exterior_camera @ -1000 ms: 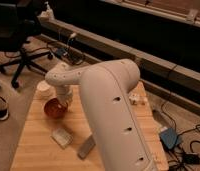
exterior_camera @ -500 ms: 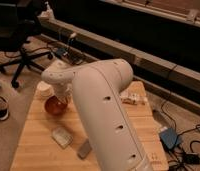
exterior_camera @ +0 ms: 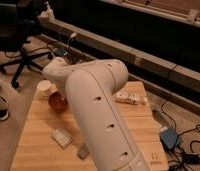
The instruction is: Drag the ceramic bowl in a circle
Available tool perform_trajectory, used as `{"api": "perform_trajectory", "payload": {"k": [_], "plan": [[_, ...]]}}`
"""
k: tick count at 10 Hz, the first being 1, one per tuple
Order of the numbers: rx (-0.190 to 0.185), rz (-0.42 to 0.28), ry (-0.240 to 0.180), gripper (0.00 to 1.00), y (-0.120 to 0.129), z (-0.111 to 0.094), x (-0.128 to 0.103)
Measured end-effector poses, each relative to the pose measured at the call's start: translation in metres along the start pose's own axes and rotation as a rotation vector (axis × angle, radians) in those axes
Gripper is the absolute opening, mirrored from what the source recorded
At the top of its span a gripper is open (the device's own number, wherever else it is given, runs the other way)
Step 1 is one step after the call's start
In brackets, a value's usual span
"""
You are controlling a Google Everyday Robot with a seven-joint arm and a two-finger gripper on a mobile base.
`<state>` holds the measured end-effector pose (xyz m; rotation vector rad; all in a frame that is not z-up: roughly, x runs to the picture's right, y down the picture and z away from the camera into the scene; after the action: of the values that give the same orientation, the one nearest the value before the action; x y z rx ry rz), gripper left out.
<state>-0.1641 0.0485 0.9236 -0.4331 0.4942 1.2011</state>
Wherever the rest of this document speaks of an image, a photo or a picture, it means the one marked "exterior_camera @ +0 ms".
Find black floor cables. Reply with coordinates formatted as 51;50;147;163
159;99;200;171

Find blue power box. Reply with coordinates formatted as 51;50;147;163
159;128;182;150

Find white spray bottle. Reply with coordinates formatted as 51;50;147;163
41;1;55;20

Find red ceramic bowl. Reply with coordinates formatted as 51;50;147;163
48;92;68;110

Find black office chair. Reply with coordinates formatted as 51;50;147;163
0;0;52;88

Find blue electronics board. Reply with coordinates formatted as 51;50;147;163
55;48;68;57

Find white round cup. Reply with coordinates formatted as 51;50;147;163
37;80;52;97

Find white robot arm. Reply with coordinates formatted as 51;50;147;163
43;58;150;171

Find white sponge block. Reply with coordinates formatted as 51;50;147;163
52;128;72;149

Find black and white shoe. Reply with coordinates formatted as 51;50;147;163
0;96;9;121

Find grey rectangular block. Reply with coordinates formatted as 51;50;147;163
77;144;89;159

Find white patterned box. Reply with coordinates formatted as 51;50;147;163
114;91;147;105

